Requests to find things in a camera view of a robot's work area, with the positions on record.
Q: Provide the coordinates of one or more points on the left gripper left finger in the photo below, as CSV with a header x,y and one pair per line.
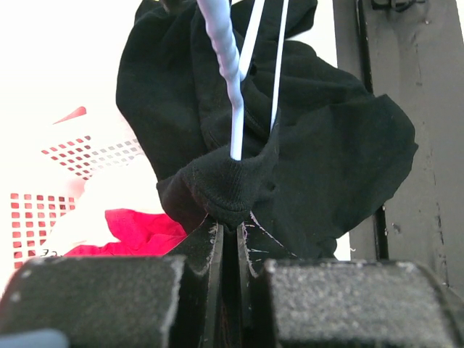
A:
x,y
193,289

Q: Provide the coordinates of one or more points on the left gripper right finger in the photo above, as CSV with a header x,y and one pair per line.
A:
x,y
255,246

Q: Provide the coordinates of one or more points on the black t shirt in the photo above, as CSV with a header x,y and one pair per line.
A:
x,y
310,175

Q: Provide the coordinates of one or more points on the light blue wire hanger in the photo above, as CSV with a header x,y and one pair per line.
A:
x,y
233,63

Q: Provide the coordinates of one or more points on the magenta pink garment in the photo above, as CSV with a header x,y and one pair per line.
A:
x,y
137,232

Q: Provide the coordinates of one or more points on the white garment in basket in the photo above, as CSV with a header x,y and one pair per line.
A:
x,y
129,187

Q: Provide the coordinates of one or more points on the white plastic laundry basket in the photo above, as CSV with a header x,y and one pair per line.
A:
x,y
56,56

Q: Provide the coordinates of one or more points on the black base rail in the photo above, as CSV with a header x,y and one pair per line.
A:
x,y
412,52

